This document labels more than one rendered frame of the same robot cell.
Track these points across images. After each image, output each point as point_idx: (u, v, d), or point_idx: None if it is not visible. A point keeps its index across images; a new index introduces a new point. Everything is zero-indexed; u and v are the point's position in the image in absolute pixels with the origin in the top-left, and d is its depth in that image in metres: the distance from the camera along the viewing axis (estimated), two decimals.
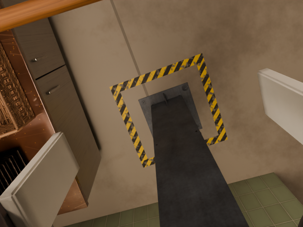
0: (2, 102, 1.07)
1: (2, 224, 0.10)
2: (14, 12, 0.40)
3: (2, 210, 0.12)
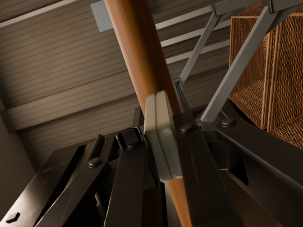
0: None
1: (142, 162, 0.11)
2: None
3: (140, 146, 0.14)
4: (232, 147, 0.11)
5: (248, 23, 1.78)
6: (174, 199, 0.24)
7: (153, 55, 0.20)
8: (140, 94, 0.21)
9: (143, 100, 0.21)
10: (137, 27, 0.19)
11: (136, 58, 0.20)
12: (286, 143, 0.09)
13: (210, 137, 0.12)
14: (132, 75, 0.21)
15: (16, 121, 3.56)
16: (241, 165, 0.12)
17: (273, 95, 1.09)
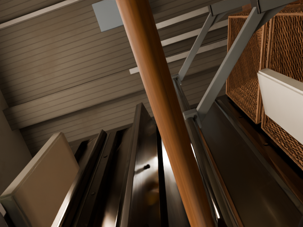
0: None
1: (2, 224, 0.10)
2: None
3: (2, 210, 0.12)
4: None
5: None
6: (170, 160, 0.31)
7: (153, 44, 0.26)
8: (143, 75, 0.27)
9: (145, 79, 0.28)
10: (141, 23, 0.25)
11: (140, 47, 0.26)
12: None
13: None
14: (138, 60, 0.27)
15: (19, 119, 3.63)
16: None
17: None
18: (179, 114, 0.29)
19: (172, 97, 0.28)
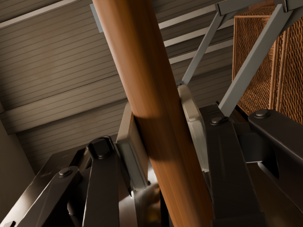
0: None
1: (114, 170, 0.11)
2: None
3: (113, 155, 0.14)
4: (264, 139, 0.10)
5: (251, 23, 1.73)
6: None
7: (157, 65, 0.15)
8: (139, 117, 0.16)
9: (142, 124, 0.16)
10: (134, 28, 0.14)
11: (133, 70, 0.15)
12: None
13: (243, 129, 0.12)
14: (129, 92, 0.15)
15: (15, 123, 3.51)
16: (276, 157, 0.12)
17: (281, 98, 1.04)
18: (199, 179, 0.17)
19: (188, 153, 0.16)
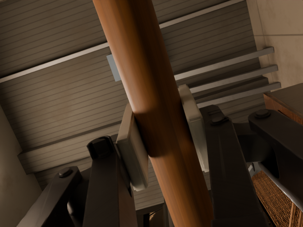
0: None
1: (114, 170, 0.11)
2: None
3: (113, 155, 0.14)
4: (265, 139, 0.10)
5: None
6: None
7: (160, 75, 0.15)
8: (142, 126, 0.16)
9: (146, 133, 0.16)
10: (139, 38, 0.14)
11: (137, 79, 0.15)
12: None
13: (243, 129, 0.12)
14: (132, 101, 0.16)
15: (34, 164, 3.69)
16: (276, 157, 0.11)
17: (301, 225, 1.24)
18: (202, 186, 0.18)
19: (191, 160, 0.17)
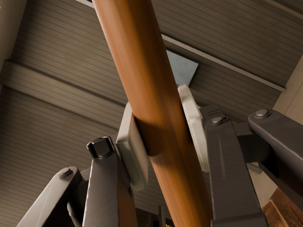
0: None
1: (114, 170, 0.11)
2: None
3: (113, 155, 0.14)
4: (265, 139, 0.10)
5: (270, 197, 2.17)
6: None
7: (162, 81, 0.15)
8: (144, 130, 0.16)
9: (147, 138, 0.16)
10: (140, 45, 0.14)
11: (138, 85, 0.15)
12: None
13: (243, 129, 0.12)
14: (134, 106, 0.16)
15: (13, 79, 3.32)
16: (276, 157, 0.11)
17: None
18: (203, 190, 0.18)
19: (192, 165, 0.17)
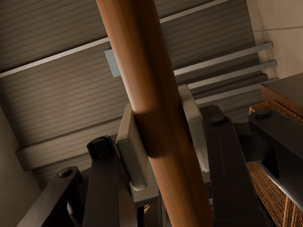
0: None
1: (114, 170, 0.11)
2: None
3: (113, 155, 0.14)
4: (265, 138, 0.10)
5: None
6: None
7: (163, 81, 0.15)
8: (144, 130, 0.16)
9: (147, 138, 0.16)
10: (142, 45, 0.14)
11: (140, 85, 0.15)
12: None
13: (243, 129, 0.12)
14: (135, 106, 0.16)
15: (31, 160, 3.67)
16: (276, 157, 0.11)
17: (296, 214, 1.20)
18: (202, 191, 0.18)
19: (191, 165, 0.17)
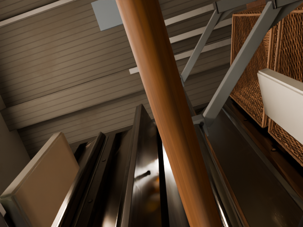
0: None
1: (2, 224, 0.10)
2: None
3: (2, 210, 0.12)
4: None
5: (249, 21, 1.78)
6: (186, 211, 0.25)
7: (170, 74, 0.21)
8: (156, 111, 0.22)
9: (158, 117, 0.22)
10: (155, 48, 0.20)
11: (153, 77, 0.21)
12: None
13: None
14: (149, 93, 0.21)
15: (16, 120, 3.56)
16: None
17: None
18: (199, 158, 0.23)
19: (191, 138, 0.22)
